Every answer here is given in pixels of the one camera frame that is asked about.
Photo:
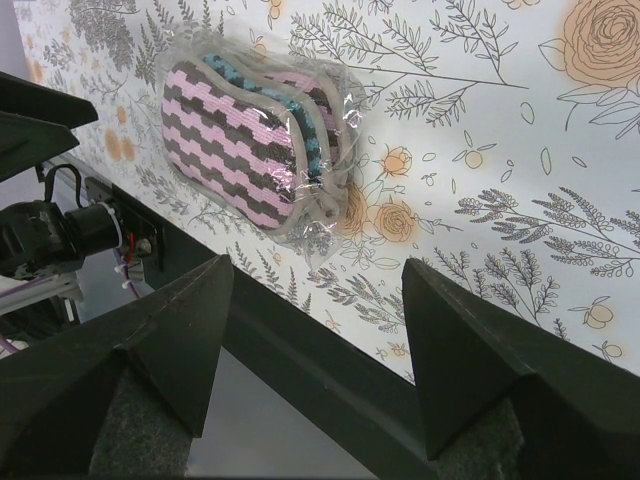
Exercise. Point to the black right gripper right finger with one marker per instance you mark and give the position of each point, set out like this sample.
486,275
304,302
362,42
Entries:
501,398

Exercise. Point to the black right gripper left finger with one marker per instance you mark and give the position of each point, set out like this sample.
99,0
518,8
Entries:
121,396

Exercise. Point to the pink wavy sponge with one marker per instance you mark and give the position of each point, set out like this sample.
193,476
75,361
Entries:
270,137

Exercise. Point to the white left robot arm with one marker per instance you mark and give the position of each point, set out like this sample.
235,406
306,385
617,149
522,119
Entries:
37,238

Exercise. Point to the floral patterned table mat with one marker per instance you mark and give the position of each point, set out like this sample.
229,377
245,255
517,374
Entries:
500,145

